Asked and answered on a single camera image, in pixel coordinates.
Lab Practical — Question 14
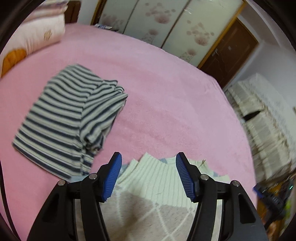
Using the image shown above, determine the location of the grey diamond knit sweater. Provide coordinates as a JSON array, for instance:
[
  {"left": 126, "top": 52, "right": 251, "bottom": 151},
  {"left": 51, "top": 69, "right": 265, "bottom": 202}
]
[{"left": 69, "top": 152, "right": 231, "bottom": 241}]

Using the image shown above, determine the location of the cream lace covered furniture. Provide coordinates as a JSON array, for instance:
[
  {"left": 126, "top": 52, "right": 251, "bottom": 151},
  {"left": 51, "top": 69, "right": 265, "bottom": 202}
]
[{"left": 225, "top": 73, "right": 295, "bottom": 183}]

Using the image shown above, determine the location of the striped folded garment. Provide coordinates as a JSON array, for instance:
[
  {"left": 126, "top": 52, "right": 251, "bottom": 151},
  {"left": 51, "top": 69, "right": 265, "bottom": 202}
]
[{"left": 12, "top": 64, "right": 128, "bottom": 181}]

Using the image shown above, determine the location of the pink bed blanket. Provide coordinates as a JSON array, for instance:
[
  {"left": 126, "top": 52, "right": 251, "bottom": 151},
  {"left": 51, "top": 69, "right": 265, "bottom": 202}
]
[{"left": 1, "top": 24, "right": 256, "bottom": 240}]

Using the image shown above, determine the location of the dark brown wooden door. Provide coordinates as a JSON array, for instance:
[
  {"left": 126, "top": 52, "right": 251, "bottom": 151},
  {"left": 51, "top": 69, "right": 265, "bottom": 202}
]
[{"left": 200, "top": 19, "right": 258, "bottom": 88}]

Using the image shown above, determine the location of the pink cartoon folded quilt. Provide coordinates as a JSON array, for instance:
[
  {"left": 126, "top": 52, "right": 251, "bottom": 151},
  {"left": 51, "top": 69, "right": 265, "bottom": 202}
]
[{"left": 1, "top": 13, "right": 65, "bottom": 77}]

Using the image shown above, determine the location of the floral sliding wardrobe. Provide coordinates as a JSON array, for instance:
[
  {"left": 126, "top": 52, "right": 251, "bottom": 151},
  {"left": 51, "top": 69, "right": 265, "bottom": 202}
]
[{"left": 92, "top": 0, "right": 246, "bottom": 67}]

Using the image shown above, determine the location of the dark wooden headboard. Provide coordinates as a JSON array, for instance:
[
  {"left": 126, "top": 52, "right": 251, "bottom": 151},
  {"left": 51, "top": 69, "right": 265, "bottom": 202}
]
[{"left": 64, "top": 1, "right": 81, "bottom": 24}]

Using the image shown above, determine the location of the black camera cable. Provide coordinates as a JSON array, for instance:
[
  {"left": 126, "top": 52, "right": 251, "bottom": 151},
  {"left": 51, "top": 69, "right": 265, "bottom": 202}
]
[{"left": 0, "top": 159, "right": 19, "bottom": 241}]

